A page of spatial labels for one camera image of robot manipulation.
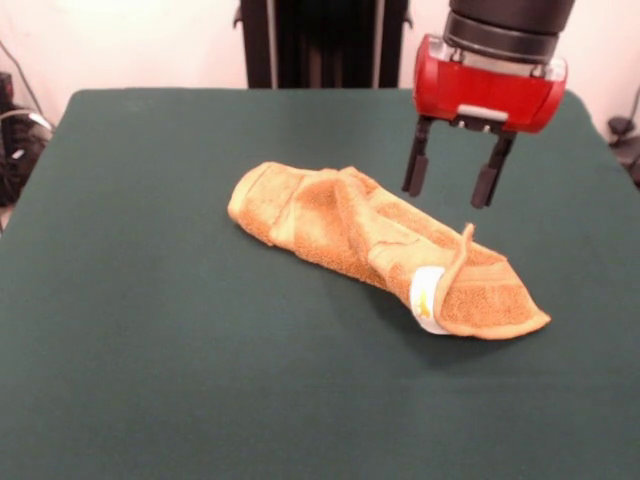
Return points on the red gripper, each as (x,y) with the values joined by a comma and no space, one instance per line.
(490,95)

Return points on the tan terry towel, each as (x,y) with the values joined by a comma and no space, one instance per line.
(320,215)

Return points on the black stand base foot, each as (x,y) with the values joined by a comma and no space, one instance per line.
(622,125)

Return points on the dark green table cloth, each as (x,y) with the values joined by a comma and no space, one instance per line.
(200,375)

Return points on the black equipment pile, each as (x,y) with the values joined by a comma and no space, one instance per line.
(17,150)

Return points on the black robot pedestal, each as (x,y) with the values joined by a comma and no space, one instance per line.
(320,45)

